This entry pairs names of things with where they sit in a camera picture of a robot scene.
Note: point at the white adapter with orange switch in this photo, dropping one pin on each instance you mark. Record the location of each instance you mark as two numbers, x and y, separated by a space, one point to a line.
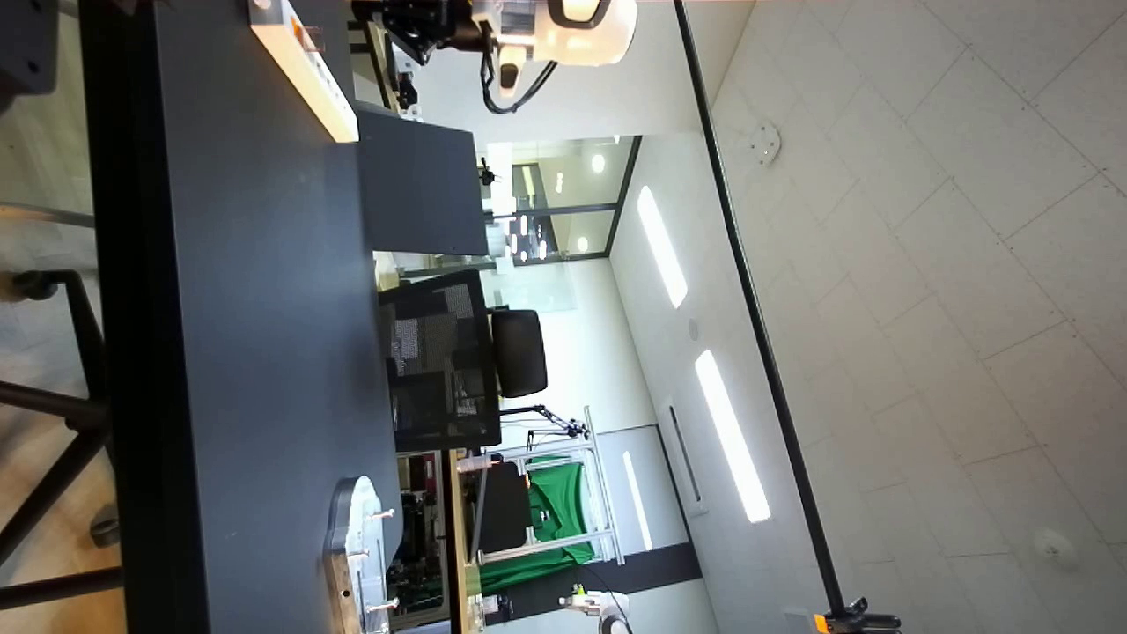
309 72

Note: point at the round white smoke detector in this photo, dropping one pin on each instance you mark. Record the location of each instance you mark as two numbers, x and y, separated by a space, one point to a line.
766 143
1053 547

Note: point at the green cloth backdrop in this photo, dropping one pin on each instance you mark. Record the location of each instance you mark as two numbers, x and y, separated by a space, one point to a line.
550 531

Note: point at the dark framed glass door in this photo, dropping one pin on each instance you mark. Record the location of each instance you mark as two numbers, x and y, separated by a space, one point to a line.
575 197

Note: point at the black office chair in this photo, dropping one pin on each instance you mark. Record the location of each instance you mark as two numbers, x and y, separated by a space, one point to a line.
519 355

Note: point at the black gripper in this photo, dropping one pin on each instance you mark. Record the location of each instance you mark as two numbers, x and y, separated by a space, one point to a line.
416 22

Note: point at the black tripod stand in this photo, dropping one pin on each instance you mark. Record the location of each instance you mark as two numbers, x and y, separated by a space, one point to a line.
72 410

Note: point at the long ceiling light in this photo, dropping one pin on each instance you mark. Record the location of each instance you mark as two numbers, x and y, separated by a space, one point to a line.
732 436
659 250

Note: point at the black ceiling track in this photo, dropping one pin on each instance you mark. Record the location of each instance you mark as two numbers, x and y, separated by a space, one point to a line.
750 304

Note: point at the black box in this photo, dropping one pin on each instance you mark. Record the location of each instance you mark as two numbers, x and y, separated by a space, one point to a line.
423 181

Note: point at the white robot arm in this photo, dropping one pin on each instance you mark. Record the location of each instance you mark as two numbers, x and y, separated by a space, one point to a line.
575 29

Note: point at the black computer monitor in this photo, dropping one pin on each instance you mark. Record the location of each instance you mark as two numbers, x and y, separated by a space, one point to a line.
442 363

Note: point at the white frame stand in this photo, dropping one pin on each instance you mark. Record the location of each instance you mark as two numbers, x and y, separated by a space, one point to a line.
585 469

